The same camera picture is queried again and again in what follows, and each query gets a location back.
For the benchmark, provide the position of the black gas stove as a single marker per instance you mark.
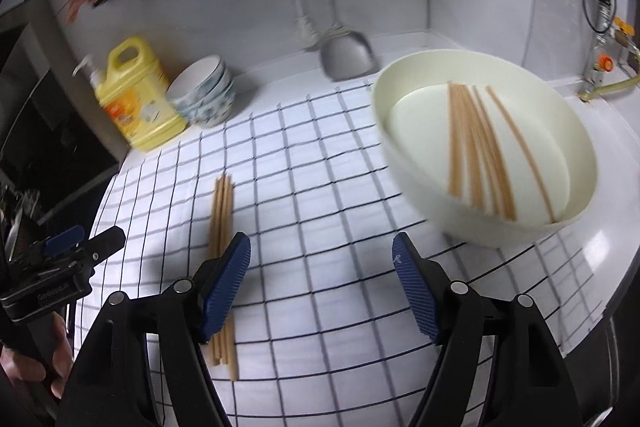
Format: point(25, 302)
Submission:
point(50, 117)

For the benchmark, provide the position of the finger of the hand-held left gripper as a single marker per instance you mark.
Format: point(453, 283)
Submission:
point(62, 241)
point(105, 243)

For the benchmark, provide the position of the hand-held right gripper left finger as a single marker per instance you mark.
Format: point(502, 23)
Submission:
point(225, 287)

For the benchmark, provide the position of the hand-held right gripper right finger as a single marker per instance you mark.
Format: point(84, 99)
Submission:
point(417, 287)

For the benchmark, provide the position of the yellow detergent bottle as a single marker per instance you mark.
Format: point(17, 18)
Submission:
point(140, 117)

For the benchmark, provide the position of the gas valve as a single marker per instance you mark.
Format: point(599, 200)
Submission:
point(607, 62)

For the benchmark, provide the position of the floral ceramic bowl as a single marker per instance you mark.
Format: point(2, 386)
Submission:
point(195, 74)
point(220, 99)
point(215, 117)

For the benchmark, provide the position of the white black-grid cloth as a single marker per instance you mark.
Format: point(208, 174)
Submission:
point(325, 207)

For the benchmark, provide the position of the long wooden chopstick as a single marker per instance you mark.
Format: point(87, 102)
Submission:
point(226, 207)
point(215, 217)
point(231, 217)
point(221, 212)

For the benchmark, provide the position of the person's left hand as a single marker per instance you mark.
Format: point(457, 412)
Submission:
point(62, 357)

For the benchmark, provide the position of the bundle of wooden chopsticks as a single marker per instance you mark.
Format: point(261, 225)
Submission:
point(457, 147)

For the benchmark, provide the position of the large cream bowl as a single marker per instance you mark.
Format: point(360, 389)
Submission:
point(420, 147)

